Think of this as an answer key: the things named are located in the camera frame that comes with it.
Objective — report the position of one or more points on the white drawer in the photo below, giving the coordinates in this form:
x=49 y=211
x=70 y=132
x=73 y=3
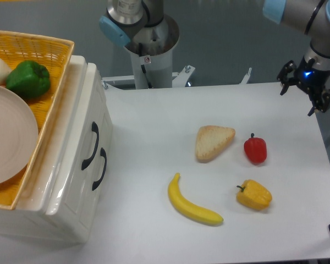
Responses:
x=88 y=174
x=91 y=107

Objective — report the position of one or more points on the white metal bracket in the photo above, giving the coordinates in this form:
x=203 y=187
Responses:
x=246 y=77

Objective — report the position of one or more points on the red bell pepper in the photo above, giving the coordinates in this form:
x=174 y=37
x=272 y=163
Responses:
x=255 y=149

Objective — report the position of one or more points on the green bell pepper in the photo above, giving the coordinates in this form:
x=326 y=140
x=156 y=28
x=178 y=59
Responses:
x=29 y=80

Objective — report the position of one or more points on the toasted bread slice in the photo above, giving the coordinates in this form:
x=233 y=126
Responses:
x=211 y=141

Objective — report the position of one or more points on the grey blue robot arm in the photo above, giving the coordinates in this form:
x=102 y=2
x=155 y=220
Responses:
x=124 y=19

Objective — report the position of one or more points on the pink plate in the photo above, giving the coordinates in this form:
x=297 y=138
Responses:
x=18 y=134

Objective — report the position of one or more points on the white drawer cabinet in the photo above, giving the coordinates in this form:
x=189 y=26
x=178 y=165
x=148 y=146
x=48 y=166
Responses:
x=30 y=217

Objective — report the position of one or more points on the yellow bell pepper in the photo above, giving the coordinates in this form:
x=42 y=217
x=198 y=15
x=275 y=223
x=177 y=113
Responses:
x=253 y=195

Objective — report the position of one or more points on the yellow woven basket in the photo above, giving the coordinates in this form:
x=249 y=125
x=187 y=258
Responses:
x=53 y=55

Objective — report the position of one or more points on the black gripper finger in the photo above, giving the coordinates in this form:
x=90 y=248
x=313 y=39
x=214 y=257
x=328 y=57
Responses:
x=320 y=101
x=284 y=79

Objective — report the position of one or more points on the yellow banana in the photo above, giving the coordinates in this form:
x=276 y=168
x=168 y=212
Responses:
x=190 y=210

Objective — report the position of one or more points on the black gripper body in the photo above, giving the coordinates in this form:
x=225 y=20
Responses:
x=310 y=80

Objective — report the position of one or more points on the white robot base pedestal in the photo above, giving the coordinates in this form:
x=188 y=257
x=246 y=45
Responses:
x=151 y=54

